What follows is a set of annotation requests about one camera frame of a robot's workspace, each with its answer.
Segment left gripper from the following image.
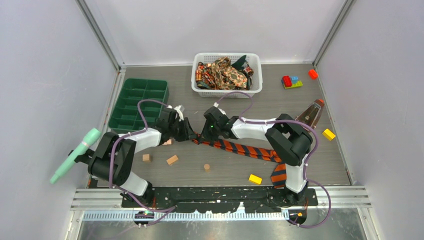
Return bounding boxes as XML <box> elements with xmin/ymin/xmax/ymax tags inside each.
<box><xmin>168</xmin><ymin>117</ymin><xmax>198</xmax><ymax>143</ymax></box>

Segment white plastic basket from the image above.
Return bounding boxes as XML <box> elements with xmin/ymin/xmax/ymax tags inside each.
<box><xmin>191</xmin><ymin>52</ymin><xmax>263</xmax><ymax>98</ymax></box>

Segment orange navy striped tie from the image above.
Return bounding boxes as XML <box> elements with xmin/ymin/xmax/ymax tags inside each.
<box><xmin>192</xmin><ymin>134</ymin><xmax>288</xmax><ymax>189</ymax></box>

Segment brown wooden metronome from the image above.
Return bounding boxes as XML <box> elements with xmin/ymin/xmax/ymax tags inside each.
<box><xmin>295</xmin><ymin>99</ymin><xmax>325</xmax><ymax>129</ymax></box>

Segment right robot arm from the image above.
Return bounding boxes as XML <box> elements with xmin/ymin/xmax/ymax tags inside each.
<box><xmin>194</xmin><ymin>106</ymin><xmax>313</xmax><ymax>205</ymax></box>

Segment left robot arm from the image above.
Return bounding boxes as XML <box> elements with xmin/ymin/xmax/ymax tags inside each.
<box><xmin>84</xmin><ymin>105</ymin><xmax>196</xmax><ymax>207</ymax></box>

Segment wooden cylinder peg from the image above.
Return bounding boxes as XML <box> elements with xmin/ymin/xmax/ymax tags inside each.
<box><xmin>162</xmin><ymin>139</ymin><xmax>172</xmax><ymax>146</ymax></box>

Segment small wooden block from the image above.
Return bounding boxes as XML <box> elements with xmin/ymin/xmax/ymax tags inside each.
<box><xmin>166</xmin><ymin>155</ymin><xmax>179</xmax><ymax>166</ymax></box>

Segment small wooden cube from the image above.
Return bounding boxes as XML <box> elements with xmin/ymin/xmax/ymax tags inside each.
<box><xmin>142</xmin><ymin>154</ymin><xmax>152</xmax><ymax>163</ymax></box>

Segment green compartment tray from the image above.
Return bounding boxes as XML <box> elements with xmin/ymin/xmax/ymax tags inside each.
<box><xmin>108</xmin><ymin>78</ymin><xmax>169</xmax><ymax>134</ymax></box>

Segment floral patterned tie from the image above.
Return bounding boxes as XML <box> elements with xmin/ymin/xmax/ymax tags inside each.
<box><xmin>195</xmin><ymin>57</ymin><xmax>255</xmax><ymax>91</ymax></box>

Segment dark green tie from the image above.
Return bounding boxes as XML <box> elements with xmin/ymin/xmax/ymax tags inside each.
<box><xmin>231</xmin><ymin>54</ymin><xmax>247</xmax><ymax>71</ymax></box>

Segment yellow toy brick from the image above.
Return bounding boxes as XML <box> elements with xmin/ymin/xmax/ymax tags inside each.
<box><xmin>248</xmin><ymin>174</ymin><xmax>263</xmax><ymax>185</ymax></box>
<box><xmin>322</xmin><ymin>128</ymin><xmax>336</xmax><ymax>141</ymax></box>

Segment mint green microphone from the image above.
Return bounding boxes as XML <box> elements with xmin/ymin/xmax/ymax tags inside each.
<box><xmin>49</xmin><ymin>128</ymin><xmax>101</xmax><ymax>184</ymax></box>

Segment stacked lego bricks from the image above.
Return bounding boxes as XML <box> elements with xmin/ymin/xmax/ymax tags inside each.
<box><xmin>281</xmin><ymin>75</ymin><xmax>303</xmax><ymax>89</ymax></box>

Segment red toy brick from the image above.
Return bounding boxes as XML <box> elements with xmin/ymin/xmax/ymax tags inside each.
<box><xmin>308</xmin><ymin>69</ymin><xmax>319</xmax><ymax>80</ymax></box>

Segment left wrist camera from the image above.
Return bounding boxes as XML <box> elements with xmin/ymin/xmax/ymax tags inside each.
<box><xmin>167</xmin><ymin>105</ymin><xmax>185</xmax><ymax>122</ymax></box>

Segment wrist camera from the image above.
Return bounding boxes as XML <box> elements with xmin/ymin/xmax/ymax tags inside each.
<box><xmin>167</xmin><ymin>105</ymin><xmax>185</xmax><ymax>122</ymax></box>
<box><xmin>213</xmin><ymin>102</ymin><xmax>226</xmax><ymax>115</ymax></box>

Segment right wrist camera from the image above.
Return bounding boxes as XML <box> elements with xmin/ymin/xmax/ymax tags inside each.
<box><xmin>213</xmin><ymin>102</ymin><xmax>226</xmax><ymax>115</ymax></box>

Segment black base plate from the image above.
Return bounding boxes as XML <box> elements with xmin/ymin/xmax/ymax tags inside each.
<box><xmin>121</xmin><ymin>186</ymin><xmax>318</xmax><ymax>214</ymax></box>

